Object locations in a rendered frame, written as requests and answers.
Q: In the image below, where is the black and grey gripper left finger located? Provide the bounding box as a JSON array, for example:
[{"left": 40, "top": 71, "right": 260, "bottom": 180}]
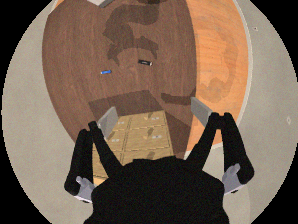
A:
[{"left": 64, "top": 106, "right": 141, "bottom": 203}]

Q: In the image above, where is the light wooden drawer front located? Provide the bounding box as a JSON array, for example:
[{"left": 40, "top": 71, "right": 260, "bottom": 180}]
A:
[
  {"left": 122, "top": 149, "right": 171, "bottom": 166},
  {"left": 92, "top": 152, "right": 122, "bottom": 179},
  {"left": 93, "top": 131, "right": 126, "bottom": 152},
  {"left": 112, "top": 116, "right": 130, "bottom": 131},
  {"left": 129, "top": 112, "right": 165, "bottom": 130},
  {"left": 125, "top": 127, "right": 169, "bottom": 151}
]

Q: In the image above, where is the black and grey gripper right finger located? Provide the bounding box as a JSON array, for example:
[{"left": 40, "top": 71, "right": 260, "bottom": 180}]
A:
[{"left": 167, "top": 97, "right": 254, "bottom": 199}]

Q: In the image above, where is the tan wooden chest of drawers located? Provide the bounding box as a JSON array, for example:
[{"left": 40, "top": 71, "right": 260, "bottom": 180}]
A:
[{"left": 93, "top": 111, "right": 174, "bottom": 185}]

